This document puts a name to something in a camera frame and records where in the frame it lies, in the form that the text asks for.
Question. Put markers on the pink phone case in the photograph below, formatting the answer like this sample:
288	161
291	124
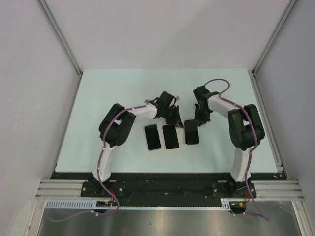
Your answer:
178	137

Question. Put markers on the beige magsafe phone case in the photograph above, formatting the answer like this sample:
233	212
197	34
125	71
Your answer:
184	137

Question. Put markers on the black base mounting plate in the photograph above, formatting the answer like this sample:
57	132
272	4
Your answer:
158	188

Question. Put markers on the white slotted cable duct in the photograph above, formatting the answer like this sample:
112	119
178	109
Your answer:
209	204

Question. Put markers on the right aluminium corner post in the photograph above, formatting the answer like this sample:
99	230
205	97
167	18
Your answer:
275	34

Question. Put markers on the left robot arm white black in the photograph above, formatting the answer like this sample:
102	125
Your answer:
117	124

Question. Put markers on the left aluminium corner post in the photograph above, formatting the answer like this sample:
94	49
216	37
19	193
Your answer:
48	14

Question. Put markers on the aluminium corner post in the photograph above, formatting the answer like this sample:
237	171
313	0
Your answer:
275	34
48	14

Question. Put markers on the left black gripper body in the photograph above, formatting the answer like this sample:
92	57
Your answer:
170	114

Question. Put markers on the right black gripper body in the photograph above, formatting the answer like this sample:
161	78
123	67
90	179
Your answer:
202	115

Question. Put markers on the clear magsafe phone case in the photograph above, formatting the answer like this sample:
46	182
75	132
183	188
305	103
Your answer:
147	137

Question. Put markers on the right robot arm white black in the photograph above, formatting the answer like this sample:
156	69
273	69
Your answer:
245	130

